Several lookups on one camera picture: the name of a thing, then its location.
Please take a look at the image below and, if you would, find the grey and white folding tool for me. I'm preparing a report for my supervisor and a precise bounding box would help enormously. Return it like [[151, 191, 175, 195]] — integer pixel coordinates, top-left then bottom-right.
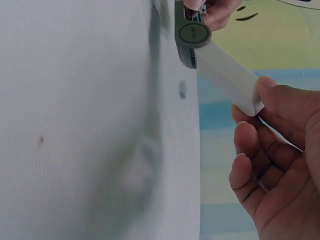
[[174, 0, 265, 118]]

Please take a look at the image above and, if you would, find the person's right hand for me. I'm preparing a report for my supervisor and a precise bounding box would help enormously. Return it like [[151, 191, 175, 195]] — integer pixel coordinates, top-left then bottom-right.
[[228, 76, 320, 240]]

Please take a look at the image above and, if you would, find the person's left hand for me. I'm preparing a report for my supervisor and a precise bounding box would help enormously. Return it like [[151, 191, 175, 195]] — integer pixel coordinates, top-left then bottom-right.
[[183, 0, 238, 32]]

